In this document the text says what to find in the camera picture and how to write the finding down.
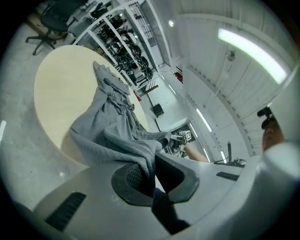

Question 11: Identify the white metal shelving unit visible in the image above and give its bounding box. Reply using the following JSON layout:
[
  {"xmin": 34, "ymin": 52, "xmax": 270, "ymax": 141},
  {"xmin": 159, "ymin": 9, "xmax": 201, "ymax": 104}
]
[{"xmin": 72, "ymin": 0, "xmax": 174, "ymax": 91}]

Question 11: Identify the ceiling tube light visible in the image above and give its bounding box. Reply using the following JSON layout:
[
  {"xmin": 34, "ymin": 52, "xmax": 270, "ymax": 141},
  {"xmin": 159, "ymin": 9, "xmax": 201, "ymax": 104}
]
[
  {"xmin": 195, "ymin": 107, "xmax": 213, "ymax": 133},
  {"xmin": 217, "ymin": 28, "xmax": 288, "ymax": 84}
]

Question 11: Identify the staircase with wooden railing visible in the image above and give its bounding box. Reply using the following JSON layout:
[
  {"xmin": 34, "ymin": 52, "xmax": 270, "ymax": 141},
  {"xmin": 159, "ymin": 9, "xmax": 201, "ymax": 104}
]
[{"xmin": 140, "ymin": 78, "xmax": 159, "ymax": 96}]

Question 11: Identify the black head-worn camera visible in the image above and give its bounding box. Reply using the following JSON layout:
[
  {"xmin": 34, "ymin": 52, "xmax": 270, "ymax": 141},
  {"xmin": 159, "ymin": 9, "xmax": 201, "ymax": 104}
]
[{"xmin": 257, "ymin": 106, "xmax": 276, "ymax": 129}]

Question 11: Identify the person's head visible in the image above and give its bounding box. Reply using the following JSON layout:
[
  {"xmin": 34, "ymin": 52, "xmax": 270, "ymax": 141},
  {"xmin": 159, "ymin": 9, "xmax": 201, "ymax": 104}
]
[{"xmin": 261, "ymin": 117, "xmax": 285, "ymax": 152}]

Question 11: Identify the person's right forearm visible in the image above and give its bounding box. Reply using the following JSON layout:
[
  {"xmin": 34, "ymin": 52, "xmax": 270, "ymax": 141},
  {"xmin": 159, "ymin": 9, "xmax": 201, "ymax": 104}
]
[{"xmin": 184, "ymin": 142, "xmax": 210, "ymax": 163}]

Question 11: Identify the grey cloth garment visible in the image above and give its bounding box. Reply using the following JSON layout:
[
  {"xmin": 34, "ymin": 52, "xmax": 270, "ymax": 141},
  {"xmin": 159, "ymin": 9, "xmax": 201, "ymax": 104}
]
[{"xmin": 69, "ymin": 60, "xmax": 190, "ymax": 235}]

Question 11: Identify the black office chair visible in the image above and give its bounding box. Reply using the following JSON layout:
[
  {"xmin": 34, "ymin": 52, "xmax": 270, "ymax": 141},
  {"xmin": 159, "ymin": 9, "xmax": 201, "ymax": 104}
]
[{"xmin": 25, "ymin": 0, "xmax": 89, "ymax": 56}]

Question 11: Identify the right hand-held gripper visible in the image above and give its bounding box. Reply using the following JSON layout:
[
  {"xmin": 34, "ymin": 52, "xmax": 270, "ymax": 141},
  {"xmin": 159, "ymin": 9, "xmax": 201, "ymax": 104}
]
[{"xmin": 170, "ymin": 130, "xmax": 192, "ymax": 153}]

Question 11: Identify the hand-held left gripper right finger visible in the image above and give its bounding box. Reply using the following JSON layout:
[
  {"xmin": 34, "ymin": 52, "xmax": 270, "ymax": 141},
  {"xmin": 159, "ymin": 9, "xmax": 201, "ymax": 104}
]
[{"xmin": 154, "ymin": 153, "xmax": 200, "ymax": 203}]

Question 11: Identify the group of black helmets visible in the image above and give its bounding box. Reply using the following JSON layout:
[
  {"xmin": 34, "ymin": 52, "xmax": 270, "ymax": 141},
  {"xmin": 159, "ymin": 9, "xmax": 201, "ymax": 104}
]
[{"xmin": 98, "ymin": 14, "xmax": 154, "ymax": 85}]

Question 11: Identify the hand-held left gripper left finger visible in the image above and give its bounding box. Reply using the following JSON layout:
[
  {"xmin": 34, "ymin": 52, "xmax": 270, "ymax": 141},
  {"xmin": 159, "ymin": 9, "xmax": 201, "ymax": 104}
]
[{"xmin": 111, "ymin": 163, "xmax": 155, "ymax": 207}]

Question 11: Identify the black crate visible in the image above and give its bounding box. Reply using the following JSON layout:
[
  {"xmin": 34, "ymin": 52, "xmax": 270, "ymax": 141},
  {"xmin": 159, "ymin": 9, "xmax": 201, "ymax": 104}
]
[{"xmin": 152, "ymin": 103, "xmax": 165, "ymax": 118}]

